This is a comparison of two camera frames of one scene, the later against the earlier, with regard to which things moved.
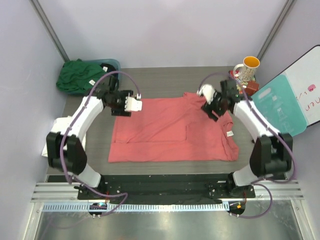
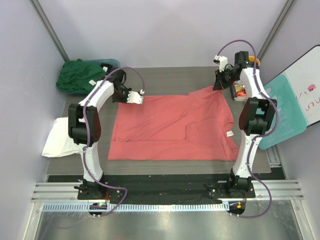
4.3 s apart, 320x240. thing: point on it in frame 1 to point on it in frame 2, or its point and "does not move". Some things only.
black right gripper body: [217, 105] to [228, 77]
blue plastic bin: [114, 62] does not move
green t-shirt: [80, 76] does not move
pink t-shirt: [176, 129] does not move
